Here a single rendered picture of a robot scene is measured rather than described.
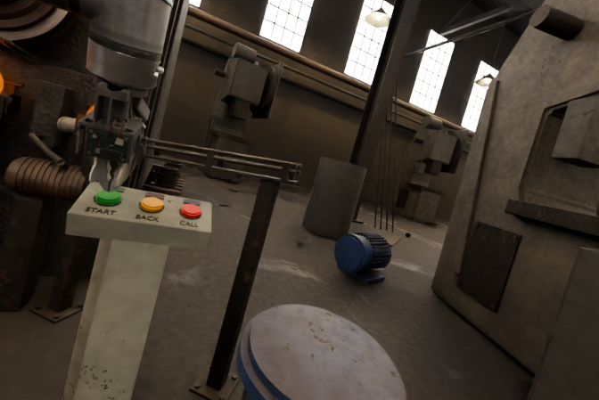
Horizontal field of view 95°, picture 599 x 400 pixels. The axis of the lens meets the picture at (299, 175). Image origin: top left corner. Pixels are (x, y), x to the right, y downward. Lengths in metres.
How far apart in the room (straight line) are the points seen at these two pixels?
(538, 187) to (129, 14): 2.24
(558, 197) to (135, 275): 2.34
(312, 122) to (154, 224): 7.67
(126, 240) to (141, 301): 0.13
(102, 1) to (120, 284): 0.47
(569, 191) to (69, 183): 2.67
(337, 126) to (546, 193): 6.76
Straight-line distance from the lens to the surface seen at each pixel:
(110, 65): 0.47
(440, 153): 8.31
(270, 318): 0.66
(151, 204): 0.62
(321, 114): 8.27
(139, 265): 0.64
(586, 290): 1.30
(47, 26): 1.43
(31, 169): 1.26
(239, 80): 5.48
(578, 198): 2.57
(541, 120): 2.32
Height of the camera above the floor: 0.77
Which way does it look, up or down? 3 degrees down
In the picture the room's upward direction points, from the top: 15 degrees clockwise
